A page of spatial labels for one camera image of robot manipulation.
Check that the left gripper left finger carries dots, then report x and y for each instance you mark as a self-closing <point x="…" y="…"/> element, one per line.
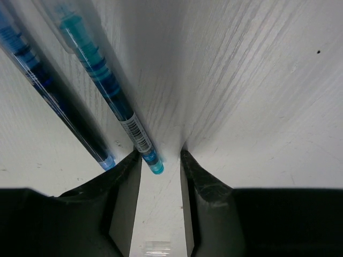
<point x="93" y="219"/>

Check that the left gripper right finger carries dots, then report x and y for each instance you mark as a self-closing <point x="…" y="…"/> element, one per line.
<point x="224" y="221"/>

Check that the blue gel pen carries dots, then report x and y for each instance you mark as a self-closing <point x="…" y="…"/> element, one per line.
<point x="51" y="89"/>
<point x="73" y="30"/>

